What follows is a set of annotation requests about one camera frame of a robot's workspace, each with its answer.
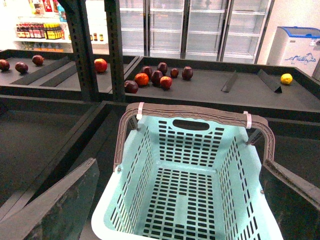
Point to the black divider strip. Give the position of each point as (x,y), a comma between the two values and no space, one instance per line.
(230,82)
(269,81)

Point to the white chest freezer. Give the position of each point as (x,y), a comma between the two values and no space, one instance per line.
(297,47)

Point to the dark apple back left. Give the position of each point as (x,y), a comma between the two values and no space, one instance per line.
(147,70)

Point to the dark apple back top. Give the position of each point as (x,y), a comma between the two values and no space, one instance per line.
(162,67)

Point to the white zip tie right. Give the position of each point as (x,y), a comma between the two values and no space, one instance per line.
(248,119)

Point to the grocery shelf with bottles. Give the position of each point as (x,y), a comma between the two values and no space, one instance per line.
(41,25)

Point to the dark apple centre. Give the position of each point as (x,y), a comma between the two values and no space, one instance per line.
(156,77)

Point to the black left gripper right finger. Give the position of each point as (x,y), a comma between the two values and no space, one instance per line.
(294,202)

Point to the black shelf post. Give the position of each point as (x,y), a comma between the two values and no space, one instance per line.
(113,22)
(77,20)

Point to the white zip tie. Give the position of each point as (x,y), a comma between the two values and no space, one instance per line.
(248,119)
(139,114)

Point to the light blue plastic basket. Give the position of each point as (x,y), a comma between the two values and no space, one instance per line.
(181,184)

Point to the yellow lemon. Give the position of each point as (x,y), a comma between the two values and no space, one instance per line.
(286,79)

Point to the orange red fruit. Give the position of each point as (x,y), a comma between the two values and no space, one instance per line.
(142,79)

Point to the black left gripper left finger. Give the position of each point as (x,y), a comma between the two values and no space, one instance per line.
(59,213)

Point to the black shelf post right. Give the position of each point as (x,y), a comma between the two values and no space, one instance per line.
(113,22)

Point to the black display tray upper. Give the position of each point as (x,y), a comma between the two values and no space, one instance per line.
(269,91)

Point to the dark apple front left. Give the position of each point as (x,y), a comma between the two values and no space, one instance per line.
(130,86)

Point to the black divider strip right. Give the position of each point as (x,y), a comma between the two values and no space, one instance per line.
(269,81)

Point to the dark red apple far left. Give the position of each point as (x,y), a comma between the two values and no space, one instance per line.
(4,65)

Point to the red apple front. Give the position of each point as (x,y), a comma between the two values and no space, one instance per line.
(166,82)

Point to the black divider strip left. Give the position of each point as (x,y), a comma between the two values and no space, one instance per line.
(230,82)

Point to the brown basket handle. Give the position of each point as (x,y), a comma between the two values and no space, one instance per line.
(197,113)

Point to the small dark red apple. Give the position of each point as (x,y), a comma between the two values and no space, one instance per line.
(174,73)

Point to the white zip tie left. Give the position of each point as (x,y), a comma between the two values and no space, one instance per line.
(139,114)

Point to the bright red apple by post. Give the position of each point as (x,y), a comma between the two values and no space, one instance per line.
(100,65)

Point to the dark apple rightmost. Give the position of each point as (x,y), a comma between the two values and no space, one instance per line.
(187,73)

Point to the black shelf post left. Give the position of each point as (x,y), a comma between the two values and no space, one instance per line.
(77,20)

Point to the glass door refrigerator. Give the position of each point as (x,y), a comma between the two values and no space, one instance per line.
(208,30)

